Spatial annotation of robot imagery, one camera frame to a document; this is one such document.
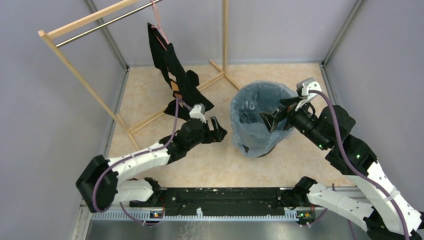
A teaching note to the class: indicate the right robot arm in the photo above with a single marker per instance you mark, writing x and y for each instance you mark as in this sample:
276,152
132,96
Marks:
386,215

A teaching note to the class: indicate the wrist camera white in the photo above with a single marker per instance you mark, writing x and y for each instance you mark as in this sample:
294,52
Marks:
303,89
198,112

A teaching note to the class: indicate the black trash bin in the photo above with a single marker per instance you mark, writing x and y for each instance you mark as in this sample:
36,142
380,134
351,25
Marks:
266,153

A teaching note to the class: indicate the blue plastic trash bag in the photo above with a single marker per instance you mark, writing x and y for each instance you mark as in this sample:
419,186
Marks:
250,134

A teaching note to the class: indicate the black garment on hanger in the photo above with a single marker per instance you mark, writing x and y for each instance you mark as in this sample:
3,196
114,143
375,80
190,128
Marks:
182,83

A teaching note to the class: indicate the pink clothes hanger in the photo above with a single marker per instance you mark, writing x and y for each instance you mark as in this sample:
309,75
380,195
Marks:
158,25

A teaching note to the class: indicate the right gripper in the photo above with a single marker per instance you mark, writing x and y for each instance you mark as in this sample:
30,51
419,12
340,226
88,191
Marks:
288,111

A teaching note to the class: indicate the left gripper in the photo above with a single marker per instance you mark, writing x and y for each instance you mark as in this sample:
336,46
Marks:
214,135

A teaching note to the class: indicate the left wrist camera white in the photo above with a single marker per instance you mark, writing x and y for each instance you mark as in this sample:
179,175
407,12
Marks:
198,112

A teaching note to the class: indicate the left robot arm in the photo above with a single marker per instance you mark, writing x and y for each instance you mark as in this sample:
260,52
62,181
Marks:
108,181

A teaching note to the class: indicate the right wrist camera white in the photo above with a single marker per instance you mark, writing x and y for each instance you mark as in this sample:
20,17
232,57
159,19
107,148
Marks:
303,89

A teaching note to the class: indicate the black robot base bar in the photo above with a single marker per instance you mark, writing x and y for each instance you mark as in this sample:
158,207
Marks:
225,202

